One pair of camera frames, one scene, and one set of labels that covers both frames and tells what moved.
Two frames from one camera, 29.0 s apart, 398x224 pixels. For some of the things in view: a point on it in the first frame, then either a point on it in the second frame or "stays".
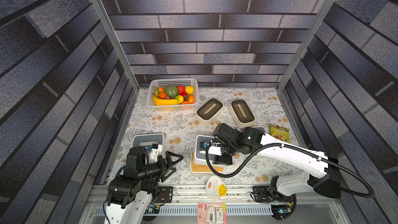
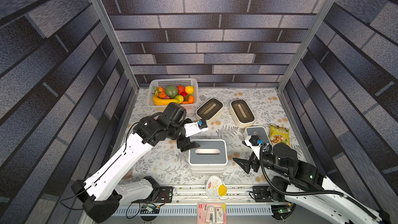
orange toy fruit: [190, 99] stays
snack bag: [280, 133] stays
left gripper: [164, 166] to [184, 142]
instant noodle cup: [215, 188] stays
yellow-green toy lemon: [180, 98] stays
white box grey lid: [200, 158] to [208, 168]
